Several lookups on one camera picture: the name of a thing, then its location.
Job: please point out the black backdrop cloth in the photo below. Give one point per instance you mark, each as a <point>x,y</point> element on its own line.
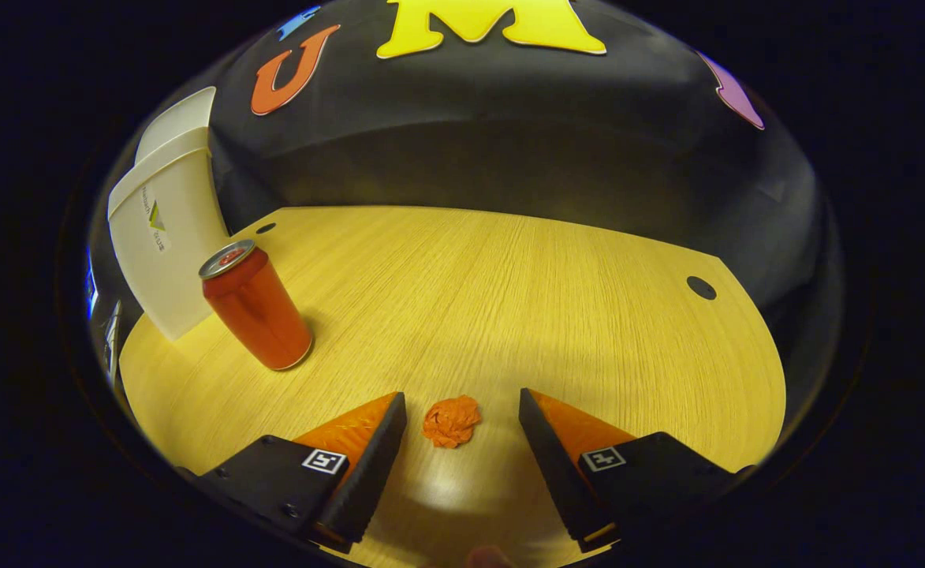
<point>509,134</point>

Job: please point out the orange paper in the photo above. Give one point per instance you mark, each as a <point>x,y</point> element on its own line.
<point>452,422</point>

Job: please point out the red pop can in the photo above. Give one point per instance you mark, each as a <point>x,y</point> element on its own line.
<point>261,315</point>

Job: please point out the white desktop garbage bin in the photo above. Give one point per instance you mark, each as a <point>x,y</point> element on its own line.
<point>170,268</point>

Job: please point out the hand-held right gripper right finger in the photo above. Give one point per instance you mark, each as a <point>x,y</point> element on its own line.
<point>557,481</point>

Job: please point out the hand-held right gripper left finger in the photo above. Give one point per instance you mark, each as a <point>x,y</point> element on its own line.
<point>367,481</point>

